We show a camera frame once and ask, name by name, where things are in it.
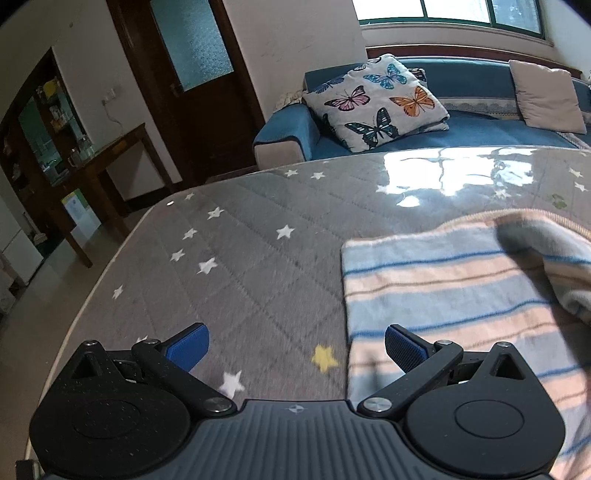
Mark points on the blue sofa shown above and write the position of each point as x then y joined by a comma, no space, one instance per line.
475,124

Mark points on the striped blue and pink towel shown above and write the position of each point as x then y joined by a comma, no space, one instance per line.
443,286

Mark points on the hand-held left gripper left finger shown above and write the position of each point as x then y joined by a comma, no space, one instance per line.
189,347

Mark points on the white box with green label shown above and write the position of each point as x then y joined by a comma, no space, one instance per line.
82,214

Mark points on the dark wooden shelf cabinet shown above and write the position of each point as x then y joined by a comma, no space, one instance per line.
41,138

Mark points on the dark wooden side table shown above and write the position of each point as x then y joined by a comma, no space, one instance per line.
115,147

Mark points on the butterfly print pillow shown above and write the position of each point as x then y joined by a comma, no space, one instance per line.
374,106

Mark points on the white wall socket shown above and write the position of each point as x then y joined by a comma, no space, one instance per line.
109,95

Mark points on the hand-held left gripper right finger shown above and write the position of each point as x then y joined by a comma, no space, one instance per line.
404,348

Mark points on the green-framed window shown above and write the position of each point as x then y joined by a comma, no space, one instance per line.
452,11

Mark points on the cream knit throw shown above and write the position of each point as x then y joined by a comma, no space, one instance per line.
288,99

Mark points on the white cabinet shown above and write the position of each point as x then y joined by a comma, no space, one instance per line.
18,254

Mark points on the grey star-print table mat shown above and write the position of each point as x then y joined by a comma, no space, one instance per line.
258,258

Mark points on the dark wooden door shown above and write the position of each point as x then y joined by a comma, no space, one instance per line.
203,120

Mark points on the beige pillow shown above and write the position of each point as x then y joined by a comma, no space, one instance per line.
547,97

